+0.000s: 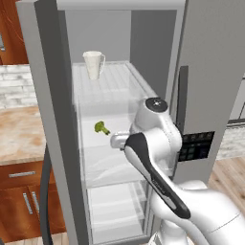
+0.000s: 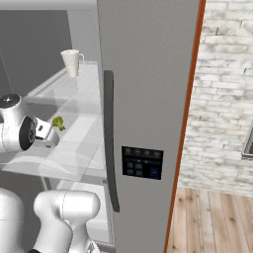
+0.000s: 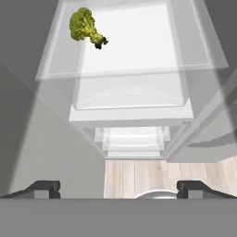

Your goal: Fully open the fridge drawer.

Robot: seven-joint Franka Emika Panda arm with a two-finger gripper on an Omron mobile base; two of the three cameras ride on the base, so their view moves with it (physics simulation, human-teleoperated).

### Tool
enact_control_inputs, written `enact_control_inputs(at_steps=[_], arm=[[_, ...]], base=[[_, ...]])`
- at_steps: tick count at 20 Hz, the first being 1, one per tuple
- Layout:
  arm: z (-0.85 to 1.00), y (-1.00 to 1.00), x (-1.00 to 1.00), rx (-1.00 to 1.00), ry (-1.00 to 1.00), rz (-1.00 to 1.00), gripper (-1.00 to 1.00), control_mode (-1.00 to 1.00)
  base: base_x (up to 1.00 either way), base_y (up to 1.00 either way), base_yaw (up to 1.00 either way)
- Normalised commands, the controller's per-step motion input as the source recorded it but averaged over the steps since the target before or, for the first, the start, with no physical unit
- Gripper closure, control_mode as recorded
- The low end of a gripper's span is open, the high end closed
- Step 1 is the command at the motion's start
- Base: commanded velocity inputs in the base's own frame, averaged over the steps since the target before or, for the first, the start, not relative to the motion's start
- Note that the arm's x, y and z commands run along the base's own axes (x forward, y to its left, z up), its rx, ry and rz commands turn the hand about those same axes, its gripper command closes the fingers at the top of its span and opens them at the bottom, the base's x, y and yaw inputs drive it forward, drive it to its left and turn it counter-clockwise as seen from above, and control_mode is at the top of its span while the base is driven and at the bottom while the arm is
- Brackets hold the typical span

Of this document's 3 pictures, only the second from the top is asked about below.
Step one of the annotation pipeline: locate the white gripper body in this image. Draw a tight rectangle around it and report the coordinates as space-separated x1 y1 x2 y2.
42 126 61 149

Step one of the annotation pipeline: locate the long glass fridge shelf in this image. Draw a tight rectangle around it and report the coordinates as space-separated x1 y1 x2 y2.
0 97 109 183

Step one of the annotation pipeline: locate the short glass fridge shelf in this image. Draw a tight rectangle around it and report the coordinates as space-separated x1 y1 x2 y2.
24 60 104 117

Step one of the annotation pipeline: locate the grey fridge body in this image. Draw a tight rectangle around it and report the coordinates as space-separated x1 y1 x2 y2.
0 0 117 253

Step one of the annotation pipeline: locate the grey fridge door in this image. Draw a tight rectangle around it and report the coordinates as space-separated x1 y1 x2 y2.
96 0 203 253

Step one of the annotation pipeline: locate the green broccoli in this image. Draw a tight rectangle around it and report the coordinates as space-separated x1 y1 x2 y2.
50 115 67 132

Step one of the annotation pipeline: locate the white mug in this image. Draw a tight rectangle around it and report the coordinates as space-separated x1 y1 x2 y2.
59 48 86 79

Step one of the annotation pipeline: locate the orange cabinet side panel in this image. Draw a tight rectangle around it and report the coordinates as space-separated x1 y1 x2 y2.
163 0 208 253

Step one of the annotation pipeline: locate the dark grey fridge door handle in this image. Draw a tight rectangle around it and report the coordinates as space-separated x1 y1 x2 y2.
103 69 122 213

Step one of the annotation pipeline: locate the grey window frame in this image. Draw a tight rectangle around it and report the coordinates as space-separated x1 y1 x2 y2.
240 122 253 161

